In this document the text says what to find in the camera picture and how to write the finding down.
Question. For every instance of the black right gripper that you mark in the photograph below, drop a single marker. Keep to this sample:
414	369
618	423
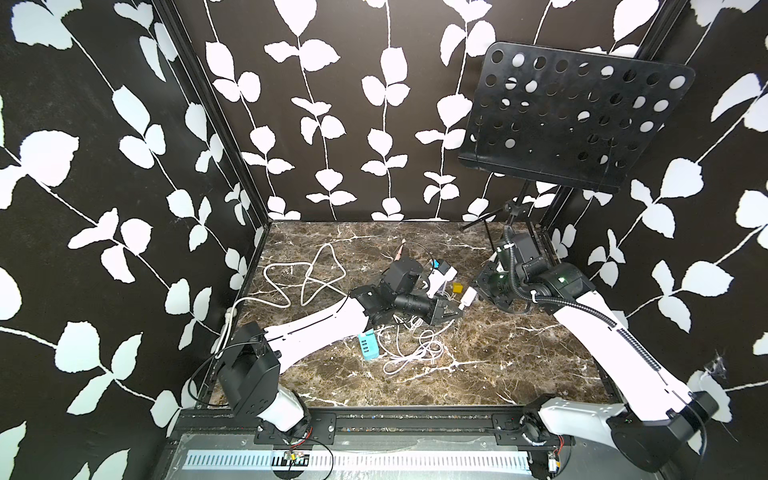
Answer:
481	281

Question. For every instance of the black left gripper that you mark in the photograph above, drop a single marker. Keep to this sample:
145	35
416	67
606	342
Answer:
434	314

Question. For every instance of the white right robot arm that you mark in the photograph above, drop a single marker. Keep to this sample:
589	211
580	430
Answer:
657	414

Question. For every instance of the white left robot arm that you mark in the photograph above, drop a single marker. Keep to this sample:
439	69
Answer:
250	366

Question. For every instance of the teal power strip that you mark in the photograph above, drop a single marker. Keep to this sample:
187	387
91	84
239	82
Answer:
369	345

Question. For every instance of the black music stand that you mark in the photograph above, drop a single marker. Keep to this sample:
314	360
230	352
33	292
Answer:
575	119

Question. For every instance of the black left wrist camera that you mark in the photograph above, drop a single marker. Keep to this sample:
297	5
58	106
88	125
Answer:
401	276

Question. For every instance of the black front rail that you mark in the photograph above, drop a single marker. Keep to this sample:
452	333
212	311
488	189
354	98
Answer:
408	423

